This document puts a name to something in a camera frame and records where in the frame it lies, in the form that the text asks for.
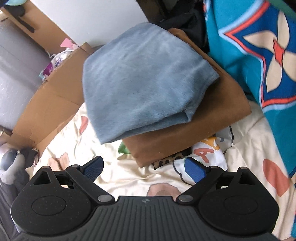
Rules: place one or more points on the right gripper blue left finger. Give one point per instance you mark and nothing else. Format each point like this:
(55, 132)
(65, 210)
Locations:
(93, 168)

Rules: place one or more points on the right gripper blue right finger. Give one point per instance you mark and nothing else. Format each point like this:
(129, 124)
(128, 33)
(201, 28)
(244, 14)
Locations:
(195, 170)

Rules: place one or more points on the light blue denim jeans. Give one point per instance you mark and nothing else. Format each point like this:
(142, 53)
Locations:
(145, 80)

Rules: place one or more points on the cream bear print bedsheet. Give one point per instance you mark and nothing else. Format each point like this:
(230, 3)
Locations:
(208, 162)

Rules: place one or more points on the black garment pile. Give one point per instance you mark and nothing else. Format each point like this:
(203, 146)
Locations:
(22, 177)

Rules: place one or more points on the grey plush toy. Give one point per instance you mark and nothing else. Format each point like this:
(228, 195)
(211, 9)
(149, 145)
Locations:
(11, 163)

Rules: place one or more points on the flattened brown cardboard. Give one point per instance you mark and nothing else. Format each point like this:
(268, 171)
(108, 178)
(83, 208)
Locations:
(53, 105)

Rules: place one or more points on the dark grey duvet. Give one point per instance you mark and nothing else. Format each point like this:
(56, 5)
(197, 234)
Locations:
(8, 195)

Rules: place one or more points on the purple white packaging bag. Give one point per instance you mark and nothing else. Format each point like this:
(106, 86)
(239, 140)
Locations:
(57, 59)

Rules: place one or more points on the tall brown cardboard box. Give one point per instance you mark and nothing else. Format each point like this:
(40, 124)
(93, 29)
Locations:
(47, 34)

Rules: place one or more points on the colourful patterned teal garment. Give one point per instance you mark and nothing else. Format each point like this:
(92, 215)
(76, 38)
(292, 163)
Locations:
(254, 41)

